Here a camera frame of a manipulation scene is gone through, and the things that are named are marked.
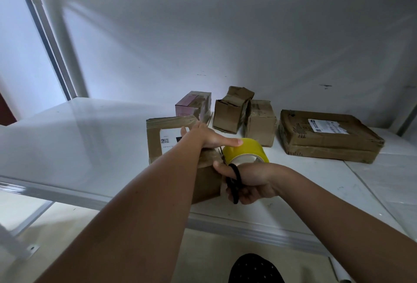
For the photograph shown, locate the person's left hand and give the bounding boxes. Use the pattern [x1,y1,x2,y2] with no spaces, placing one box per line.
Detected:
[180,121,244,152]

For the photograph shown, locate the person's right hand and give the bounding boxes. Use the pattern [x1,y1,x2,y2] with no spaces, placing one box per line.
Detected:
[212,159,294,205]

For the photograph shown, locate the black handled scissors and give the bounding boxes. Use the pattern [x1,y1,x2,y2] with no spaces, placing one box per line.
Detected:
[225,162,245,205]

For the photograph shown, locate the yellow tape roll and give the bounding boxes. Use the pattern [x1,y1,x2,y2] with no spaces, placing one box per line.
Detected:
[222,137,271,166]

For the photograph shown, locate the pink carton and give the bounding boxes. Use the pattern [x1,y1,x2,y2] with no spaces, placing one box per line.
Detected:
[175,91,212,123]

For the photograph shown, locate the corrugated cardboard box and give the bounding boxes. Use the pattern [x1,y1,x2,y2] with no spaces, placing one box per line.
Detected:
[212,85,255,135]

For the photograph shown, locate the long cardboard box white label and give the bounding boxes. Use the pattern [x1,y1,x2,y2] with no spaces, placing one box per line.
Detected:
[146,115,224,205]

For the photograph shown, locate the small cardboard box red label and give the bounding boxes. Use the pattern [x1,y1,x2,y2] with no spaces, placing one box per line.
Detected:
[245,100,278,148]

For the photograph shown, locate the person's right forearm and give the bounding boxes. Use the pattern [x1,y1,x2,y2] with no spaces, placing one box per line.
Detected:
[280,169,417,283]

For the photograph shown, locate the person's left forearm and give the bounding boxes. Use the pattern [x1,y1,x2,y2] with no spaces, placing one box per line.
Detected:
[36,139,203,283]

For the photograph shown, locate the person's black trousers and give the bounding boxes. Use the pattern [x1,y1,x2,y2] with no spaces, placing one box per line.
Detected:
[228,253,286,283]

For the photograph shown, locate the white tube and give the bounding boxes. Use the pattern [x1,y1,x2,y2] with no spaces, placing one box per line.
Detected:
[328,255,356,283]

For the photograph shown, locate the white metal shelf rack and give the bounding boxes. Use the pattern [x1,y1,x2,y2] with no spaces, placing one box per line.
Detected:
[0,0,417,283]

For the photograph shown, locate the red-brown door frame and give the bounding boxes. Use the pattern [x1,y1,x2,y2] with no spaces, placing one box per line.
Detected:
[0,92,18,127]

